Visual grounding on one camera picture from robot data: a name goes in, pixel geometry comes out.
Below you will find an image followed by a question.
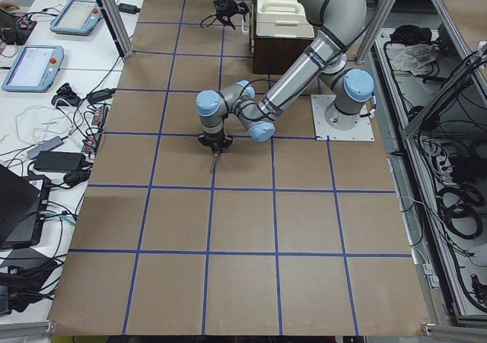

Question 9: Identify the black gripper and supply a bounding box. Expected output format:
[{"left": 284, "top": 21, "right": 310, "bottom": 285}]
[
  {"left": 213, "top": 0, "right": 248, "bottom": 29},
  {"left": 198, "top": 133, "right": 233, "bottom": 152}
]

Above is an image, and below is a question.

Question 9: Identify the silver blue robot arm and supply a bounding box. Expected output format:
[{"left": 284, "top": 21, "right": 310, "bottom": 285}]
[
  {"left": 200, "top": 0, "right": 250, "bottom": 30},
  {"left": 196, "top": 0, "right": 374, "bottom": 154}
]

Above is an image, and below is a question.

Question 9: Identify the white plastic storage box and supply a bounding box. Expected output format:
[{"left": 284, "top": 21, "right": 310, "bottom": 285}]
[{"left": 256, "top": 0, "right": 314, "bottom": 39}]

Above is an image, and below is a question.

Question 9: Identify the dark brown wooden cabinet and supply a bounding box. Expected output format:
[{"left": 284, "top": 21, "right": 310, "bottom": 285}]
[{"left": 252, "top": 36, "right": 313, "bottom": 75}]

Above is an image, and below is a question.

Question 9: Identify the upper teach pendant tablet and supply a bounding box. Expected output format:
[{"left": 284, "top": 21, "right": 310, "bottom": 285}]
[{"left": 49, "top": 0, "right": 101, "bottom": 36}]

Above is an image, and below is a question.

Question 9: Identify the teach pendant tablet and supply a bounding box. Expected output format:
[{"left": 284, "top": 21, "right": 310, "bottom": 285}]
[
  {"left": 2, "top": 45, "right": 64, "bottom": 93},
  {"left": 49, "top": 0, "right": 101, "bottom": 36}
]

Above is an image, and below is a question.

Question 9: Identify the black power adapter brick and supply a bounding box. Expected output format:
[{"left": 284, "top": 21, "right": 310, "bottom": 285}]
[{"left": 33, "top": 151, "right": 86, "bottom": 173}]

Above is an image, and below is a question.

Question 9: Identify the lower teach pendant tablet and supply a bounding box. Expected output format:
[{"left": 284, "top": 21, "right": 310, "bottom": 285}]
[{"left": 2, "top": 45, "right": 64, "bottom": 93}]

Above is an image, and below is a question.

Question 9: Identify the black laptop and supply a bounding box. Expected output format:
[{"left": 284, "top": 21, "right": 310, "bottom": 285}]
[{"left": 1, "top": 167, "right": 51, "bottom": 250}]

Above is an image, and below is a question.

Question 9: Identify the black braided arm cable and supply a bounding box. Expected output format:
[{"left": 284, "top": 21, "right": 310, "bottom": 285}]
[{"left": 200, "top": 11, "right": 221, "bottom": 30}]

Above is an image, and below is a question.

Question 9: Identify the aluminium frame post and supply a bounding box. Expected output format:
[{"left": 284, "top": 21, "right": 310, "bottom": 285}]
[{"left": 96, "top": 0, "right": 132, "bottom": 61}]

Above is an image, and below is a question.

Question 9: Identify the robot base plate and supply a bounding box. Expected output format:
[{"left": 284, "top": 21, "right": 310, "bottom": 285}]
[{"left": 311, "top": 94, "right": 375, "bottom": 142}]

